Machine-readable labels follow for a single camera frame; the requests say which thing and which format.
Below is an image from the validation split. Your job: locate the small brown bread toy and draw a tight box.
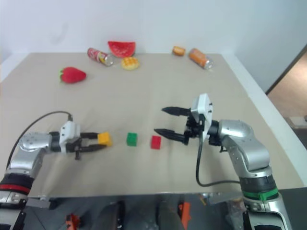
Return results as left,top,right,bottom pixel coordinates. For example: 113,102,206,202
172,46,186,57

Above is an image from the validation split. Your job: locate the beige table mat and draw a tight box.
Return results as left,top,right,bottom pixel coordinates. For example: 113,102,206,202
0,52,305,199

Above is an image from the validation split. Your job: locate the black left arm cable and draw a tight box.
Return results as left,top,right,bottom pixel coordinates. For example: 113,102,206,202
5,110,73,170

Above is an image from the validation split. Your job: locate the yellow pineapple bun toy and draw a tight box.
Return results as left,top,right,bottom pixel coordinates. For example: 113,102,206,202
120,57,140,71

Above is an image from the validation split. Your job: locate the orange drink can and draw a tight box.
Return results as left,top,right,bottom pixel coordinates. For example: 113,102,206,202
188,48,215,69

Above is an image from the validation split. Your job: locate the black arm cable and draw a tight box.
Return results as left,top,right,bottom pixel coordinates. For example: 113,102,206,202
5,110,73,170
195,134,241,187

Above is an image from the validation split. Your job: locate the orange black tool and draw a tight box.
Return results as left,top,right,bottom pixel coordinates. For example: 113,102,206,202
65,213,82,230
177,201,192,230

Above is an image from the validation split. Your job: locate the red toy strawberry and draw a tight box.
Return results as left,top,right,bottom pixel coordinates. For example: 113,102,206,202
59,67,87,84

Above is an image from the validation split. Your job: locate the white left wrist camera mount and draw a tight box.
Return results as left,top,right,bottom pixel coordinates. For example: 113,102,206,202
59,121,81,154

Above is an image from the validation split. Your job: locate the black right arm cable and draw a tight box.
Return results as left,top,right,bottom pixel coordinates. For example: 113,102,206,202
195,134,241,187

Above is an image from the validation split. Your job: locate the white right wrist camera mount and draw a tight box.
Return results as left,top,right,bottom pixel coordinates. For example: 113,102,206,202
190,93,213,140

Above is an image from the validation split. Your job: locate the yellow cube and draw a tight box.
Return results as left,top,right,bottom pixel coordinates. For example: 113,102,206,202
97,132,113,147

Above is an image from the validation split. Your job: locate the red watermelon slice toy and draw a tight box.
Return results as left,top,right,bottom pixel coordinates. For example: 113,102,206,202
107,41,137,58

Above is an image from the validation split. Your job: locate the grey table clamp bracket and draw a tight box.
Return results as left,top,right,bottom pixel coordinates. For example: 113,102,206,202
26,195,51,209

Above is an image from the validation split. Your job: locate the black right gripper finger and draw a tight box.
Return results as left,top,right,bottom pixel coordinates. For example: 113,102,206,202
153,128,186,143
161,106,192,117

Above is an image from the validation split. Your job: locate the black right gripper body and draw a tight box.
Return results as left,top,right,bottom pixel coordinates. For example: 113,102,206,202
183,112,205,146

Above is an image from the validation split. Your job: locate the red cube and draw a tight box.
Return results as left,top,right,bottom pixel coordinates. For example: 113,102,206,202
150,135,162,150

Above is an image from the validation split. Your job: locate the green cube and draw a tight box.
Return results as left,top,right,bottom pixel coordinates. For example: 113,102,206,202
126,132,139,147

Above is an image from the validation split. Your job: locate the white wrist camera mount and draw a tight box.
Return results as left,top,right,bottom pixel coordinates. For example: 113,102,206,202
190,93,213,140
59,121,81,154

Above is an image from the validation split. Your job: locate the red drink can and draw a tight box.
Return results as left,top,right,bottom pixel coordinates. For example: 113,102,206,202
87,47,114,66

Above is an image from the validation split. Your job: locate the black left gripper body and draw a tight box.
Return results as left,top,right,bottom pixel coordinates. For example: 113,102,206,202
66,137,87,161

